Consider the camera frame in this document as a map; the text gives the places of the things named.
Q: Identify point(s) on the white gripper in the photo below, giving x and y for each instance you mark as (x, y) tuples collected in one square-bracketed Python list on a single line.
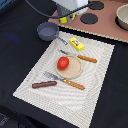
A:
[(75, 6)]

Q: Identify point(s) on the yellow toy butter box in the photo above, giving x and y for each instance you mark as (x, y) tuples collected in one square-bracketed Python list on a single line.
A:
[(76, 44)]

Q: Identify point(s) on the red toy tomato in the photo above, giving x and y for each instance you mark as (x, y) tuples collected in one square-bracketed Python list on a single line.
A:
[(63, 63)]

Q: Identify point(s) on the brown toy sausage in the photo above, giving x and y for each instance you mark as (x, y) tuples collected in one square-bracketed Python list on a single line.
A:
[(44, 84)]

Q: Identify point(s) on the yellow toy banana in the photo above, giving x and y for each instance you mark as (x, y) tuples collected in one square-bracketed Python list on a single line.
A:
[(67, 19)]

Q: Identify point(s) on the large grey pot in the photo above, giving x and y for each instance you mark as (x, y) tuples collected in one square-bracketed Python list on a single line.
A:
[(60, 11)]

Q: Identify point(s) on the pink toy stove top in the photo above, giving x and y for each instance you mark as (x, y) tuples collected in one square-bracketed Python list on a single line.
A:
[(104, 27)]

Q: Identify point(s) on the small grey saucepan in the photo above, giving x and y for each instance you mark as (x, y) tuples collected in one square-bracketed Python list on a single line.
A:
[(49, 31)]

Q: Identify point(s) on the white toy sink bowl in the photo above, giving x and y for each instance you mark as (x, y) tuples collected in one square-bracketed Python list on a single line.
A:
[(122, 15)]

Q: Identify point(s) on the round wooden plate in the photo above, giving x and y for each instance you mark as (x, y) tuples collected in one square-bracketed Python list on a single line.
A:
[(73, 70)]

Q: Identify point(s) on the white woven placemat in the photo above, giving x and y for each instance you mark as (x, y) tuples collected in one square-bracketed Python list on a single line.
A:
[(68, 103)]

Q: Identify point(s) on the knife with wooden handle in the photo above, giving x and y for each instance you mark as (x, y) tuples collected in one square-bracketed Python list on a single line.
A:
[(80, 56)]

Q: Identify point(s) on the fork with wooden handle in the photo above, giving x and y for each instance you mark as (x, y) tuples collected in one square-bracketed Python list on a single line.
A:
[(73, 84)]

